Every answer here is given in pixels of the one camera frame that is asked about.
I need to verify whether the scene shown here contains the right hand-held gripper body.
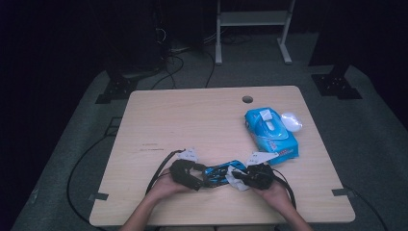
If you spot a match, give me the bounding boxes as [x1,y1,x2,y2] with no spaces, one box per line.
[243,151,279,191]

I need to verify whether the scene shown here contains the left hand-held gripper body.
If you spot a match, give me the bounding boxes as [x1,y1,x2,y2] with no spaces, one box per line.
[168,147,200,192]

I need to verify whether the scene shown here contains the black and blue phone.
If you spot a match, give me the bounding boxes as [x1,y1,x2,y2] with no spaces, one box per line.
[202,160,247,189]

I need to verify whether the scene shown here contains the blue wet wipes pack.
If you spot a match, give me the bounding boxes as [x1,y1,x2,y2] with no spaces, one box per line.
[243,106,300,167]

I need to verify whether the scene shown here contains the person's left hand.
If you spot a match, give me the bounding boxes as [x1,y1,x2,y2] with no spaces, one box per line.
[149,168,192,202]

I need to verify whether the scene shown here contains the white oval plastic object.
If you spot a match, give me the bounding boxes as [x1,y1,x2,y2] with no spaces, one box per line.
[280,111,304,133]

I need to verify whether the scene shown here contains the grey tape strip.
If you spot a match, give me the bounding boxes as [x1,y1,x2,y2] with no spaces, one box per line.
[331,188,356,197]
[88,192,110,202]

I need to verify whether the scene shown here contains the black stand base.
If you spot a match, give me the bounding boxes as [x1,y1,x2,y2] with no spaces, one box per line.
[311,72,364,100]
[94,76,140,105]

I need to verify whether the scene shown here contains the dark cabinet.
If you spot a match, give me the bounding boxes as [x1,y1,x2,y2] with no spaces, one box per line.
[105,0,166,76]

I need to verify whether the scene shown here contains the white metal stand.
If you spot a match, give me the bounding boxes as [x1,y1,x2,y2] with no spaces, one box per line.
[215,0,296,66]

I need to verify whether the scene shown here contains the right hand-held gripper black cable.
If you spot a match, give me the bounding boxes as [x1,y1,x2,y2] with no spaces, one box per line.
[271,167,296,210]

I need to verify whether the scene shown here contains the black background cable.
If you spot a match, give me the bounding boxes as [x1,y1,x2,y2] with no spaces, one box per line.
[204,47,217,90]

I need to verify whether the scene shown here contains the long black floor cable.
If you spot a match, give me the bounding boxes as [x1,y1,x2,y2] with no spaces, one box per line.
[65,134,114,231]

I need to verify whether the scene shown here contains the thin black floor cable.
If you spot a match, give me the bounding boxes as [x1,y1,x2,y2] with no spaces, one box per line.
[343,185,390,231]

